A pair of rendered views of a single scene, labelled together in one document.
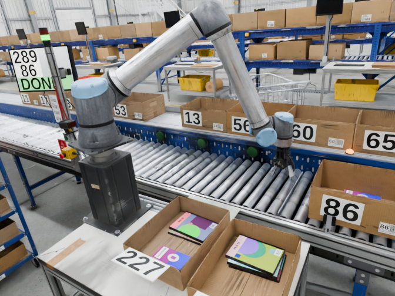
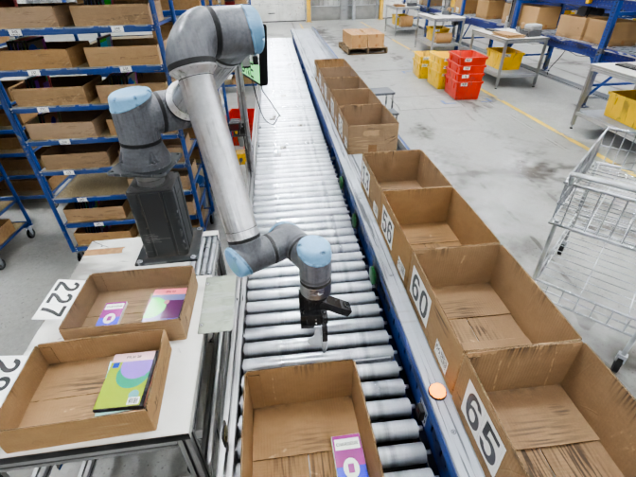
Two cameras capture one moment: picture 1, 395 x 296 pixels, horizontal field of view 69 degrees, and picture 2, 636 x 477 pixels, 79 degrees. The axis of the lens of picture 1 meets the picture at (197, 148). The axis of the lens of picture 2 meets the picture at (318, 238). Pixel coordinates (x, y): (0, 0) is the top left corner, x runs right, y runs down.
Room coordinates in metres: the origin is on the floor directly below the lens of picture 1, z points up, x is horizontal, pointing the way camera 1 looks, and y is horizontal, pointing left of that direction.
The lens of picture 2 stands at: (0.82, -1.09, 1.77)
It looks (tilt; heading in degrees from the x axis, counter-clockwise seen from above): 35 degrees down; 50
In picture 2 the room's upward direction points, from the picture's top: 1 degrees counter-clockwise
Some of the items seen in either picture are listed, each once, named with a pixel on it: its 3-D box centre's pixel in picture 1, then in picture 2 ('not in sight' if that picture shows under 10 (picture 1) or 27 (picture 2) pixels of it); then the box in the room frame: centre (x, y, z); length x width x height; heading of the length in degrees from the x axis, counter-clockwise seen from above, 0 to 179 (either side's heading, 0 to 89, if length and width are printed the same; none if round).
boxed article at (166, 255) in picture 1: (173, 258); (110, 319); (0.87, 0.14, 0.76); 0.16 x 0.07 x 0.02; 56
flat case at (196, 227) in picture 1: (194, 226); (167, 307); (1.04, 0.04, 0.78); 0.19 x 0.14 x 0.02; 52
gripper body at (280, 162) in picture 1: (281, 155); (313, 306); (1.34, -0.44, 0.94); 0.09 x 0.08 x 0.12; 145
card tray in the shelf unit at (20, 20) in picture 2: not in sight; (31, 15); (1.22, 1.82, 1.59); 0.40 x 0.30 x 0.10; 144
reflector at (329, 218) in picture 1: (328, 225); (226, 439); (0.97, -0.53, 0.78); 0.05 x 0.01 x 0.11; 55
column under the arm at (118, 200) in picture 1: (111, 186); (163, 215); (1.23, 0.44, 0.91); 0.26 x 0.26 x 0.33; 57
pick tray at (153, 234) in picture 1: (180, 235); (135, 304); (0.96, 0.10, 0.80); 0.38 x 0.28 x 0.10; 146
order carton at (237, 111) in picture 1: (261, 119); (431, 234); (1.89, -0.46, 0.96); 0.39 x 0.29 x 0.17; 55
